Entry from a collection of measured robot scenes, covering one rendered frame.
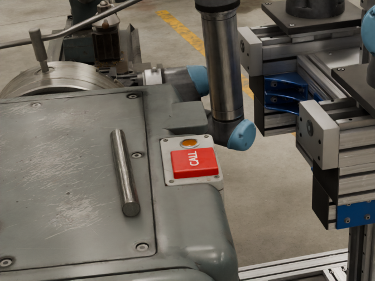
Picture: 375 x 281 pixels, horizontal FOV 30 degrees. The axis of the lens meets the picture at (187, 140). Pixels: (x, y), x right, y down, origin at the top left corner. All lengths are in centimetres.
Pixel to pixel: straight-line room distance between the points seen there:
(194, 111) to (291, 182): 223
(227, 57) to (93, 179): 65
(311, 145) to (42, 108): 55
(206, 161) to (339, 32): 98
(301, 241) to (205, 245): 214
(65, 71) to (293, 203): 195
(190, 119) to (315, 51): 81
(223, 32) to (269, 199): 178
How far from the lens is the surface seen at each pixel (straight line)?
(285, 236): 296
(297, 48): 182
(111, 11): 133
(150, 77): 164
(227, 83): 154
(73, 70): 137
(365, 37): 122
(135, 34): 274
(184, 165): 93
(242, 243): 292
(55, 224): 87
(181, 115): 110
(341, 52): 185
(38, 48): 135
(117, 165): 93
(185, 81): 164
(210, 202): 88
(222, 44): 150
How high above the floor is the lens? 173
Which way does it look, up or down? 28 degrees down
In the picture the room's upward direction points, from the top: 4 degrees counter-clockwise
